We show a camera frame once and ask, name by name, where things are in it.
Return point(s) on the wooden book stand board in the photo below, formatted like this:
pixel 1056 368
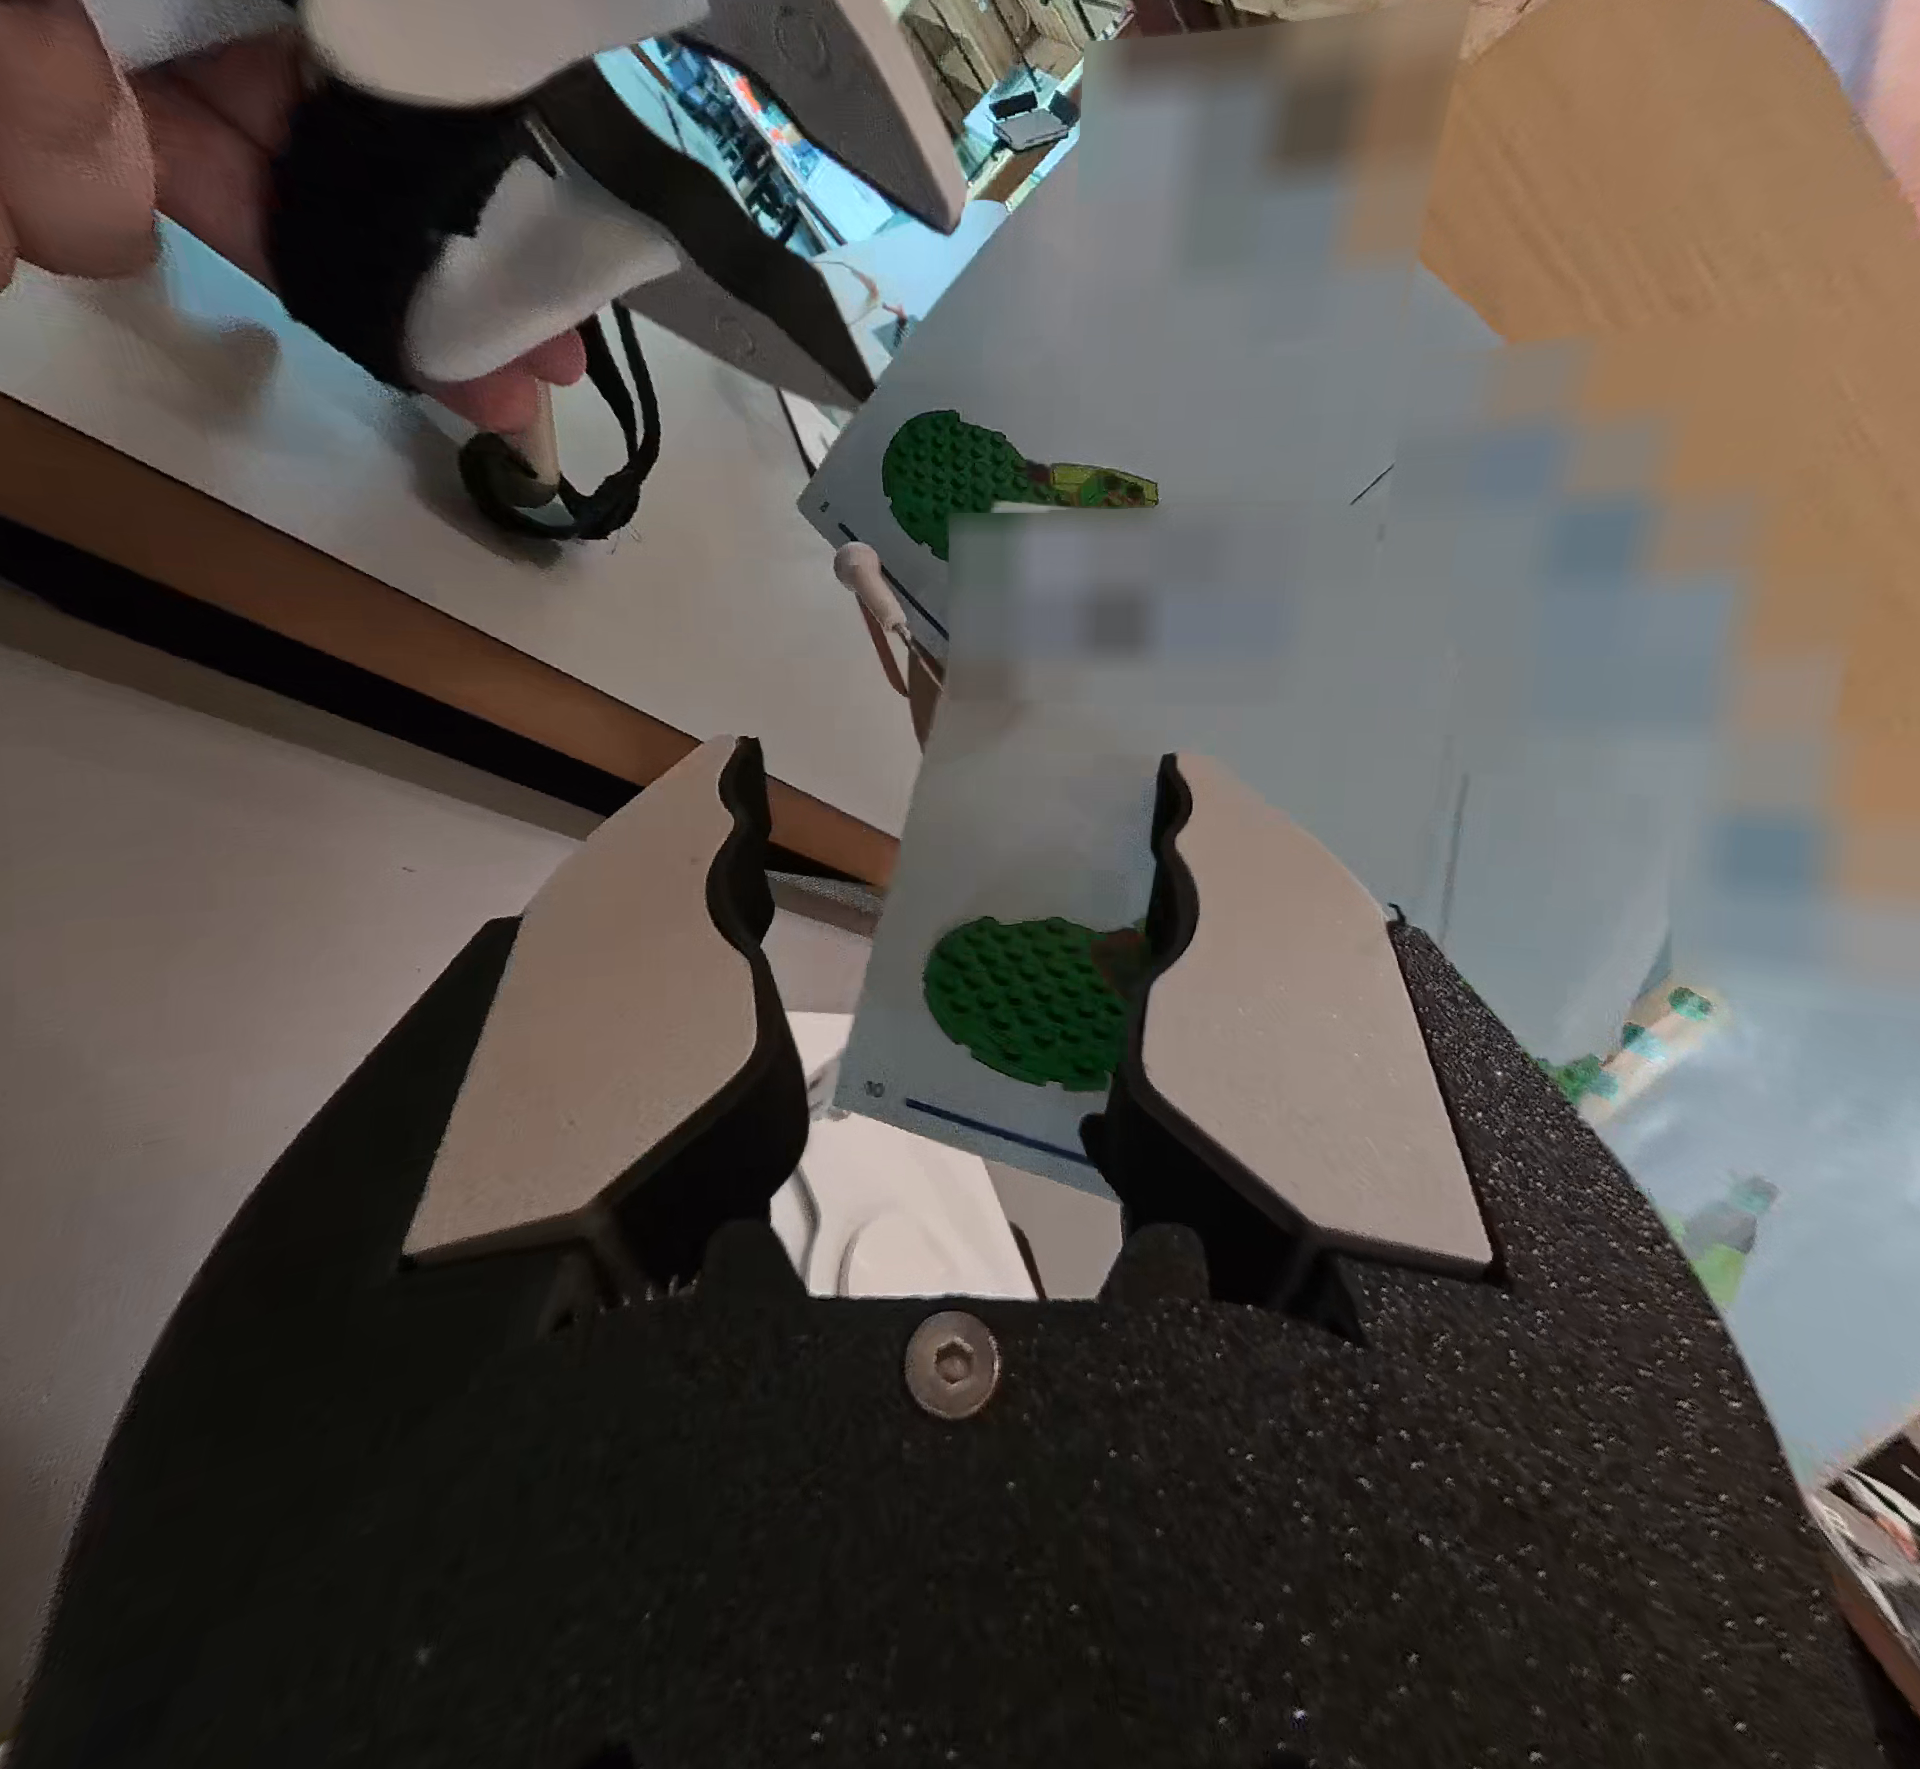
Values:
pixel 1652 151

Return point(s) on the person's left hand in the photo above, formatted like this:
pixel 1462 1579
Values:
pixel 90 151

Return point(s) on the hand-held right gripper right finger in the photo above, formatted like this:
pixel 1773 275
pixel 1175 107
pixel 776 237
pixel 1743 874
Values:
pixel 1304 1065

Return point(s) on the spare hand-held gripper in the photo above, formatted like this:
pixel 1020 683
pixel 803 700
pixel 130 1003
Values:
pixel 495 473

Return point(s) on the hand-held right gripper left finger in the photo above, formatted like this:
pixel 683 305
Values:
pixel 600 1050

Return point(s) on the white page holder peg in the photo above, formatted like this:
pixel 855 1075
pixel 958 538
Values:
pixel 861 571

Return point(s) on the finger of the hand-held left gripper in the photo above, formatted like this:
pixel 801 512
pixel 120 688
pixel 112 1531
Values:
pixel 736 255
pixel 809 29

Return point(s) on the wooden office desk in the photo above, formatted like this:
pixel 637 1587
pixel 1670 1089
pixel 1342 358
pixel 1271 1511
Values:
pixel 374 525

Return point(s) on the lego instruction booklet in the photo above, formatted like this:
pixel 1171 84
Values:
pixel 1050 807

